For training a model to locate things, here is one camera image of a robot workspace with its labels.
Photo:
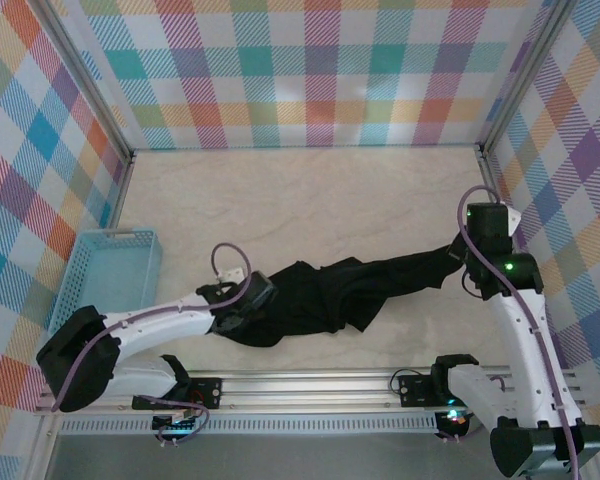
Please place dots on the black t-shirt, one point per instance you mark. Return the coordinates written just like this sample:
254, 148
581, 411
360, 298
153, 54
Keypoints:
340, 295

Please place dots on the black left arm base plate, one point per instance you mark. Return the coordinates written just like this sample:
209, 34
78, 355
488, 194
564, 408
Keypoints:
210, 392

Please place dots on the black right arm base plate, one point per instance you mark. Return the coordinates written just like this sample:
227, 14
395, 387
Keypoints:
415, 390

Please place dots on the light blue plastic basket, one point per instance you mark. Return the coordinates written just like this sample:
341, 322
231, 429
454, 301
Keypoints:
110, 270

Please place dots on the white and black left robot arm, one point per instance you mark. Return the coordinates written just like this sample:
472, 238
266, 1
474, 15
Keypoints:
170, 322

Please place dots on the aluminium mounting rail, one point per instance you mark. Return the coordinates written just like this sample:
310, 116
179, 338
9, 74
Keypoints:
305, 392

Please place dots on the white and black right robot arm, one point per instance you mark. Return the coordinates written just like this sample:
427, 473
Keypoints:
525, 345

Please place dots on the aluminium frame post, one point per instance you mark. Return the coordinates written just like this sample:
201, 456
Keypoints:
89, 75
524, 75

